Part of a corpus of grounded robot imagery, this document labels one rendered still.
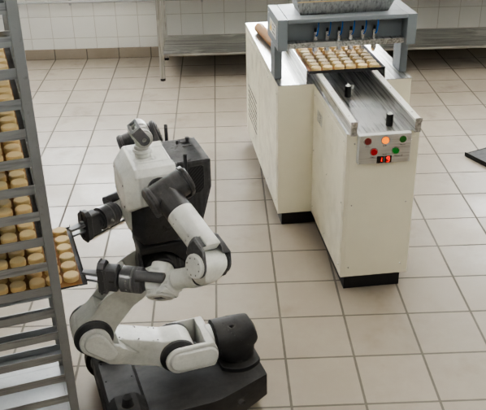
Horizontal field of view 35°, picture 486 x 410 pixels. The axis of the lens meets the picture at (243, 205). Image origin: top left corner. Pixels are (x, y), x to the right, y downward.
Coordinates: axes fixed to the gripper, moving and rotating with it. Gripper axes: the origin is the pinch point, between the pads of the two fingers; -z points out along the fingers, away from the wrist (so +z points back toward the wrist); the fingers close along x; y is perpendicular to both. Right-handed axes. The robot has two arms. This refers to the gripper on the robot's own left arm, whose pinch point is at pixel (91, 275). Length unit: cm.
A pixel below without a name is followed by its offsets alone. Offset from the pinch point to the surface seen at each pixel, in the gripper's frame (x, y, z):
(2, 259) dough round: 9.2, 9.1, -25.5
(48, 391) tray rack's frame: -63, -10, -28
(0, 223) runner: 27.2, 16.8, -19.5
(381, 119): 7, -137, 90
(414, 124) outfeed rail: 10, -126, 104
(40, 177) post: 41.4, 12.7, -6.4
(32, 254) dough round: 10.4, 6.4, -16.5
